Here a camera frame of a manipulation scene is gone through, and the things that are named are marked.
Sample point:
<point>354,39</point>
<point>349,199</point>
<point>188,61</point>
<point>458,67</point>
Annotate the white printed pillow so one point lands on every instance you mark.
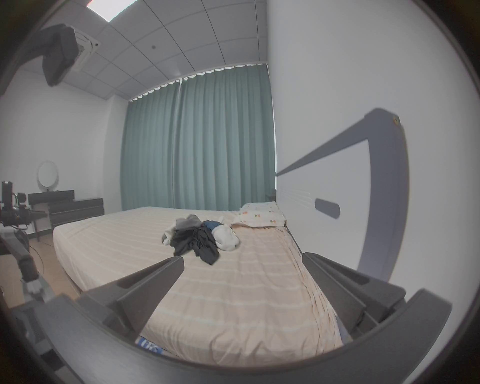
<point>258,215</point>

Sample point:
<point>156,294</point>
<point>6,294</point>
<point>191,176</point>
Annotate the dark bedside table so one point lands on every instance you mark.
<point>270,195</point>

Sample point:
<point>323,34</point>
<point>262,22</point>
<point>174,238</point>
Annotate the black chest of drawers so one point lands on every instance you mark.
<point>78,210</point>

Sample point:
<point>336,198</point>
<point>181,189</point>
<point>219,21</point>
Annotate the pile of clothes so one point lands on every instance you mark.
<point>195,243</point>

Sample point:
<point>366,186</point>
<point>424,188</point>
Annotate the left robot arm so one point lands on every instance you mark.
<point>20,255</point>

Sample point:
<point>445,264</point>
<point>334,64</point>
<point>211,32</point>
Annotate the ceiling air conditioner vent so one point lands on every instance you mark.
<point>86,48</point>

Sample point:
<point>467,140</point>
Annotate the black dressing table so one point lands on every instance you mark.
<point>50,195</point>

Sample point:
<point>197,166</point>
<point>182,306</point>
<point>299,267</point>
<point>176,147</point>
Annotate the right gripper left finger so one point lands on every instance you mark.
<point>142,296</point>

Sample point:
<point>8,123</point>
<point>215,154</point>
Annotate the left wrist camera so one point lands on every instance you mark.
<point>7,193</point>

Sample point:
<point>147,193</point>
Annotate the round white mirror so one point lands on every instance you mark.
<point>48,174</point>

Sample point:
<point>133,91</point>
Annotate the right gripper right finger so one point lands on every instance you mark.
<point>348,296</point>

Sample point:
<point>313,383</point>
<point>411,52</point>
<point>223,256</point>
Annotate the blue-green curtain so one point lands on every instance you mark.
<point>225,142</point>
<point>150,157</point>

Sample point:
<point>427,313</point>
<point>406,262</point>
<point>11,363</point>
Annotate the bed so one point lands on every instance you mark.
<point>243,292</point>

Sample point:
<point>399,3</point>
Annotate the ceiling light panel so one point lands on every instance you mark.
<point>112,8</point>

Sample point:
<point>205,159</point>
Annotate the white and blue garment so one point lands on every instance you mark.
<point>225,238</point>

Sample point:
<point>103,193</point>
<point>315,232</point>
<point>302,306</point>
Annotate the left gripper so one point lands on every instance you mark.
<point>11,217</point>

